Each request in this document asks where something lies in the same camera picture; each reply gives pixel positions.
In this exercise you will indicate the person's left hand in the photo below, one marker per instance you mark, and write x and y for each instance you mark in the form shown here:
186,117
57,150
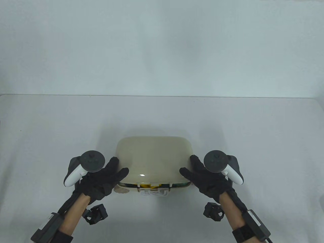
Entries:
101,182

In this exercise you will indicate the person's right hand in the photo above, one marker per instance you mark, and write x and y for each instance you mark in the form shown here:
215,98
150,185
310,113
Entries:
210,182

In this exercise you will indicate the green mesh bag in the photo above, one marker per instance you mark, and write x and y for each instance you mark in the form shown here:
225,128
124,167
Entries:
183,184

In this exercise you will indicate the yellow baseball cap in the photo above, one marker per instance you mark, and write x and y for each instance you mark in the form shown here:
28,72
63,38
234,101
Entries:
149,185

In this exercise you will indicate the beige hard-shell suitcase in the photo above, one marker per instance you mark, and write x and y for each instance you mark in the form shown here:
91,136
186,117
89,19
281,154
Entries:
152,159

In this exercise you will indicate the person's left forearm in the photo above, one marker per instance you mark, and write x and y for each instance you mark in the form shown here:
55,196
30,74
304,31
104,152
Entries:
73,217

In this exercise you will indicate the black wrist sensor box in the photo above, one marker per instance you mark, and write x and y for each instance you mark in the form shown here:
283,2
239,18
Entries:
257,224
46,229

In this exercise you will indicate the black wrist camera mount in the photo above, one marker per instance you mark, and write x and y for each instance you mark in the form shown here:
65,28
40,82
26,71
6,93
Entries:
214,211
95,214

